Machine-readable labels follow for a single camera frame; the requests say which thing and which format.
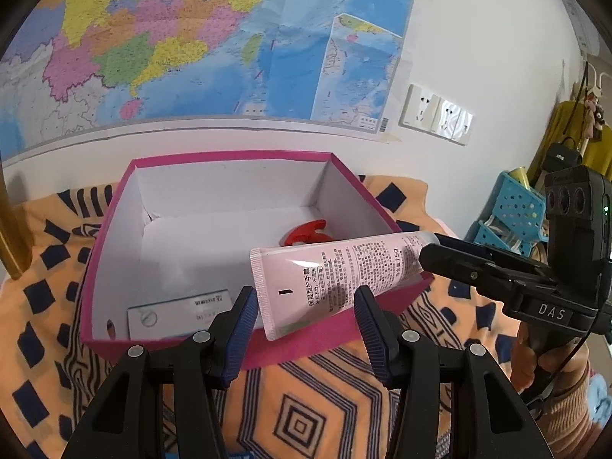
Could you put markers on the white wall socket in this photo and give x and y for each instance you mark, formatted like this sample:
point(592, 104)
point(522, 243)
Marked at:
point(420, 108)

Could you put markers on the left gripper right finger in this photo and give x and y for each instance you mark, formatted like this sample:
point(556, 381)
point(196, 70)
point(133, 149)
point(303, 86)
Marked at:
point(380, 331)

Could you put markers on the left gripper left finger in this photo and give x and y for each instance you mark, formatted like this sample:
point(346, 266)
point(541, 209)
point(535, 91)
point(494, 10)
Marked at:
point(231, 332)

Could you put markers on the magenta cardboard box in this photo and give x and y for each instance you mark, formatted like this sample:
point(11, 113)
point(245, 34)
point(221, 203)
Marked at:
point(184, 225)

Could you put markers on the orange patterned blanket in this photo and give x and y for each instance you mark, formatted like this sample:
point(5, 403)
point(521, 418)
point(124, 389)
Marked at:
point(328, 405)

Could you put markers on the blue perforated basket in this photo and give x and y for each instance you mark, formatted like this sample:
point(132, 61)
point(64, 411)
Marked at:
point(512, 218)

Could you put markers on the white wall switch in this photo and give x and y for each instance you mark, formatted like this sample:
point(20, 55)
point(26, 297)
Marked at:
point(452, 122)

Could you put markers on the red spray nozzle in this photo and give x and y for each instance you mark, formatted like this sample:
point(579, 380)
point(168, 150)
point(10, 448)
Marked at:
point(312, 232)

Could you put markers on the brass pole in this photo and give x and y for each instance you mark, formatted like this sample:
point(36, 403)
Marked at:
point(16, 253)

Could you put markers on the black handbag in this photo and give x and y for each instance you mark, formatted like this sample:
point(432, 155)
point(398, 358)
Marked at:
point(562, 155)

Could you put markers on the white medicine box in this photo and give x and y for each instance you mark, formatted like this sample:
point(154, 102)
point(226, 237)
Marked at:
point(176, 318)

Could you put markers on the large pink cream tube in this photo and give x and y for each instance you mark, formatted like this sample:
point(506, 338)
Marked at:
point(298, 286)

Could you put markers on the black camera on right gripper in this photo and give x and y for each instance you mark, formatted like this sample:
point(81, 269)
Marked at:
point(578, 209)

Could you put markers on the person's right hand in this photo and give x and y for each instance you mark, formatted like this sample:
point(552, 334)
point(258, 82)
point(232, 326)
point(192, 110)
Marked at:
point(524, 361)

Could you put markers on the mustard yellow coat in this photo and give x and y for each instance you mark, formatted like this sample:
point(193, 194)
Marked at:
point(566, 125)

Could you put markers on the colourful wall map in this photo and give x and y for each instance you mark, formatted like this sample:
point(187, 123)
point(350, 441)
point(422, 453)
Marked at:
point(71, 67)

